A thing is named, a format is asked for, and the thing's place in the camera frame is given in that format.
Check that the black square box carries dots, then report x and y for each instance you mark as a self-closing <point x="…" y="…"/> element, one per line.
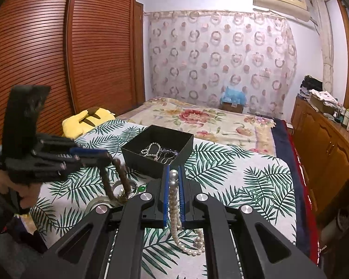
<point x="151" y="162"/>

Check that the brown wooden cabinet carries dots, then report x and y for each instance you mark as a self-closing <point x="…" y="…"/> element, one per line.
<point x="317" y="139"/>

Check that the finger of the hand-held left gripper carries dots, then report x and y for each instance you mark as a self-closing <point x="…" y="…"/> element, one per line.
<point x="87" y="152"/>
<point x="58" y="170"/>

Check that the dark blue red-edged blanket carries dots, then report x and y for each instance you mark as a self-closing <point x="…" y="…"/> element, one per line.
<point x="282" y="151"/>

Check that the stack of folded clothes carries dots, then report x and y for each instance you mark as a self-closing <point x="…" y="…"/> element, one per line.
<point x="309" y="85"/>

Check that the leaf print tablecloth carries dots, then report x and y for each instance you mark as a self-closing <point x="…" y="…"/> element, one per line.
<point x="250" y="186"/>

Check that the brown cardboard box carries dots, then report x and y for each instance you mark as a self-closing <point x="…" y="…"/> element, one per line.
<point x="232" y="107"/>

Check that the grey bin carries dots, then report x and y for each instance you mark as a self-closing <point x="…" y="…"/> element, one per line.
<point x="341" y="221"/>

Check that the yellow plush pillow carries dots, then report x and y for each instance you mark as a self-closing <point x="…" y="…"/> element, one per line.
<point x="75" y="120"/>

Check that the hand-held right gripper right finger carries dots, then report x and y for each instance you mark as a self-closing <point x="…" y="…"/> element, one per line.
<point x="181" y="197"/>

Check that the blue plastic bag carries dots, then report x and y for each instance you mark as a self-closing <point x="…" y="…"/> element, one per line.
<point x="234" y="94"/>

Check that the circle print sheer curtain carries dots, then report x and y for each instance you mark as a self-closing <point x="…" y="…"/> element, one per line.
<point x="221" y="58"/>

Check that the row of toiletry bottles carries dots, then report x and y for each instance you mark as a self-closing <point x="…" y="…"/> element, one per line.
<point x="346" y="117"/>

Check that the wooden window frame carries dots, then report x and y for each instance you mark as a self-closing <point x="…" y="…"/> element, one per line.
<point x="347" y="49"/>

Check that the floral blanket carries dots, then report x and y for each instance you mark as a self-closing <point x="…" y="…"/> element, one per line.
<point x="192" y="120"/>

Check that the tied beige window curtain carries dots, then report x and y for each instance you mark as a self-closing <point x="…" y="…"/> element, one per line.
<point x="324" y="40"/>

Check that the pale translucent jade bangle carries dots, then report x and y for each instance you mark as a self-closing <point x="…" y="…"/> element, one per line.
<point x="99" y="200"/>

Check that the brown slatted wooden wardrobe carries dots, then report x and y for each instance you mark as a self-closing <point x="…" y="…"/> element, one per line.
<point x="46" y="49"/>

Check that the dark metal hair comb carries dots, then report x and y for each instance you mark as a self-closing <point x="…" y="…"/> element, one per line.
<point x="166" y="155"/>

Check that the white dotted cloth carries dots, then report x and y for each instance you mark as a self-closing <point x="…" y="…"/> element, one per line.
<point x="322" y="95"/>

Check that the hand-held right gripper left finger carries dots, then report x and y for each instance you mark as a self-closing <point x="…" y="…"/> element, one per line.
<point x="165" y="193"/>

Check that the person's left hand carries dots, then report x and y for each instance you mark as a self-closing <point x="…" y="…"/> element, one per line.
<point x="30" y="193"/>

